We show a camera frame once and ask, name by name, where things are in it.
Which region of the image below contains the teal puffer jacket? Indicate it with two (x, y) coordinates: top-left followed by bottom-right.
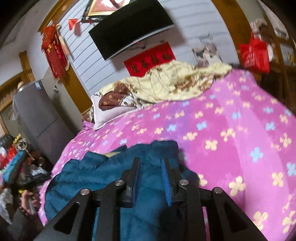
(43, 139), (201, 241)

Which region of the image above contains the person's left hand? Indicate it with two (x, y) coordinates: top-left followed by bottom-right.
(21, 190), (41, 215)

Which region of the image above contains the clutter pile beside bed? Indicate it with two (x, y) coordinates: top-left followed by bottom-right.
(1, 134), (51, 225)

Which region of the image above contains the pink floral bed cover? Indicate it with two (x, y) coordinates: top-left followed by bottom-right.
(39, 70), (295, 240)

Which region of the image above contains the white pillow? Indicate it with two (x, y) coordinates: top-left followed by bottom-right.
(91, 92), (146, 130)

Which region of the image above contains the grey refrigerator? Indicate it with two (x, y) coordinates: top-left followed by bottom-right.
(13, 80), (74, 165)

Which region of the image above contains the wooden shelf unit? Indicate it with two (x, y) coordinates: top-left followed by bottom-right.
(259, 14), (295, 113)

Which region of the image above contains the cream floral quilt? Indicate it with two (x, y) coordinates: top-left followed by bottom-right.
(99, 60), (232, 103)

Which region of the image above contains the red paper banner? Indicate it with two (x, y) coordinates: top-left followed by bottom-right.
(124, 42), (176, 77)

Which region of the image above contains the red plastic bag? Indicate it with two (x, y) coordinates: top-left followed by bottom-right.
(239, 33), (270, 74)

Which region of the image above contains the red chinese knot decoration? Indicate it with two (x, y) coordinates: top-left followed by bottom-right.
(41, 25), (70, 79)

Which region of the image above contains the framed red picture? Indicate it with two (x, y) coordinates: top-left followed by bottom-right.
(81, 0), (133, 23)

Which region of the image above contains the black wall television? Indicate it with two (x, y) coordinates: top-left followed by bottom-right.
(89, 1), (175, 61)

